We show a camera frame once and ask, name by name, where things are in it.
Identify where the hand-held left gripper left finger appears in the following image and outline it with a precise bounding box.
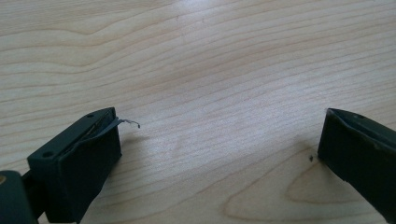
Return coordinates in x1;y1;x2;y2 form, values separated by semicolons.
26;106;141;224

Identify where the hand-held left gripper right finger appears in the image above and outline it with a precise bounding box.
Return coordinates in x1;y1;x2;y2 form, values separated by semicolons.
317;107;396;224

